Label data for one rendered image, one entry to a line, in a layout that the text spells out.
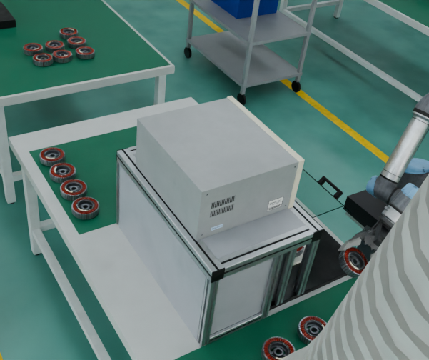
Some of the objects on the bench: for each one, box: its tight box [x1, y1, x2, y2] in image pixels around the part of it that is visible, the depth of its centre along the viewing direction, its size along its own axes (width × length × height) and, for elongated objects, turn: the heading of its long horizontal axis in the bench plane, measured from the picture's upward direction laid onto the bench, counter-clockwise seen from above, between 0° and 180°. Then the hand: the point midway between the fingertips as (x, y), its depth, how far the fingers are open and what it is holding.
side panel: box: [197, 254, 283, 347], centre depth 195 cm, size 28×3×32 cm, turn 114°
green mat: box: [29, 126, 137, 234], centre depth 274 cm, size 94×61×1 cm, turn 114°
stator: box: [297, 316, 327, 345], centre depth 205 cm, size 11×11×4 cm
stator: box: [261, 336, 296, 360], centre depth 197 cm, size 11×11×4 cm
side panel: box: [116, 161, 120, 227], centre depth 236 cm, size 28×3×32 cm, turn 114°
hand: (352, 263), depth 211 cm, fingers closed on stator, 13 cm apart
